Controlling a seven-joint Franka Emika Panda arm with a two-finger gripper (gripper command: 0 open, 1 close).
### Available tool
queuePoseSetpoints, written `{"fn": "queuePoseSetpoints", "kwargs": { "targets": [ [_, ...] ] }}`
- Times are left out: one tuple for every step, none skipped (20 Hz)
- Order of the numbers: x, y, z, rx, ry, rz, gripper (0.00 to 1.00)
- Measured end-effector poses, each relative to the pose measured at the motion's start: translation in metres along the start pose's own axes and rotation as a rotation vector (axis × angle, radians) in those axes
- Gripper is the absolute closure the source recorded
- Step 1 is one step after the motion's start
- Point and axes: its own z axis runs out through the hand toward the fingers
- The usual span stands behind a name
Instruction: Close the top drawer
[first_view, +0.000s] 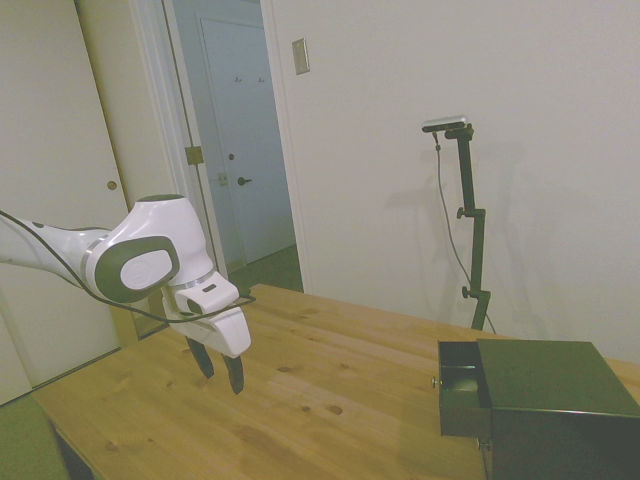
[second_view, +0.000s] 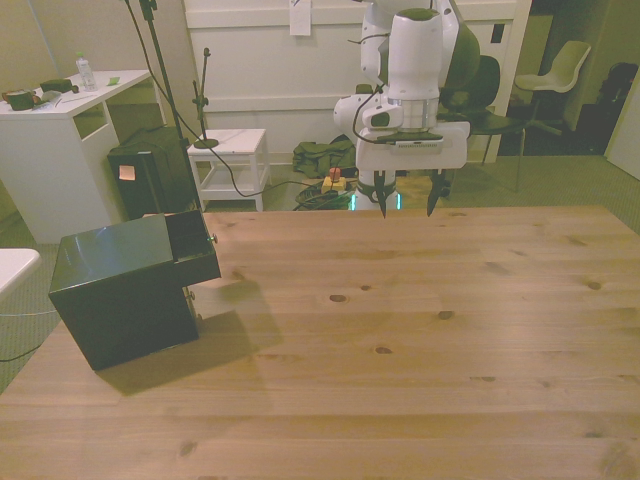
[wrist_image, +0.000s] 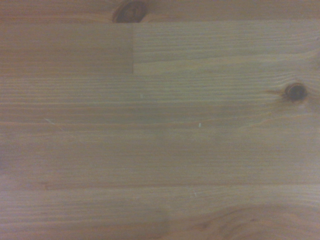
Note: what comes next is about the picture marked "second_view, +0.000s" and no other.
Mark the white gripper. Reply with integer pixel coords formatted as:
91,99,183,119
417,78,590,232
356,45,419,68
355,121,472,220

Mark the black drawer with knob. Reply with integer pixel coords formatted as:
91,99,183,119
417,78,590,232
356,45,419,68
164,209,223,287

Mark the black drawer cabinet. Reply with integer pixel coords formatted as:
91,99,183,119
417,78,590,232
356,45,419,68
48,212,222,373

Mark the yellow emergency stop button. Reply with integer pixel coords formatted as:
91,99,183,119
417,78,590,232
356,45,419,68
321,167,348,194

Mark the green cloth bag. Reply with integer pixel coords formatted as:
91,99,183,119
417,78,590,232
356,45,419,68
291,139,359,177

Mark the black plastic chair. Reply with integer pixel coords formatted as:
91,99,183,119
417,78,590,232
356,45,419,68
439,54,529,194

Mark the small white side table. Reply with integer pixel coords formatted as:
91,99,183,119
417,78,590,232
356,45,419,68
186,128,273,213

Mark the white plastic chair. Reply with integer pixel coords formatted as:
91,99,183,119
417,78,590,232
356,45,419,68
514,40,592,135

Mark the white paper sheet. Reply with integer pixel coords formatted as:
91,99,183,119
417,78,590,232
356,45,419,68
289,0,313,38

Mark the black microphone stand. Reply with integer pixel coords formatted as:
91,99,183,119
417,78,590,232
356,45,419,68
191,47,221,151

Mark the black computer tower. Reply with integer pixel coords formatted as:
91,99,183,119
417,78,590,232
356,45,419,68
106,126,204,222

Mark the clear plastic bottle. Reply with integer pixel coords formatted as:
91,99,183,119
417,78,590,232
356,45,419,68
74,51,99,93

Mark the white desk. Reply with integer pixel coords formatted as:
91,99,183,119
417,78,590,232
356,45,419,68
0,69,167,245

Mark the dark object on desk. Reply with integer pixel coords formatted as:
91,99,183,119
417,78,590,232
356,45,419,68
38,78,82,95

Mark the black tape roll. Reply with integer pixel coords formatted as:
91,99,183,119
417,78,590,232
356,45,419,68
2,88,35,112

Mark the black cable bundle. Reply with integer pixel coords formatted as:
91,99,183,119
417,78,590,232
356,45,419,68
291,180,353,210

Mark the black camera stand pole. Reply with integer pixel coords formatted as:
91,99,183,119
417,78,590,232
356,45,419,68
118,0,206,214

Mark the thin floor cable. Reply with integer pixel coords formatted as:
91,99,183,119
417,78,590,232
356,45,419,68
0,308,57,364

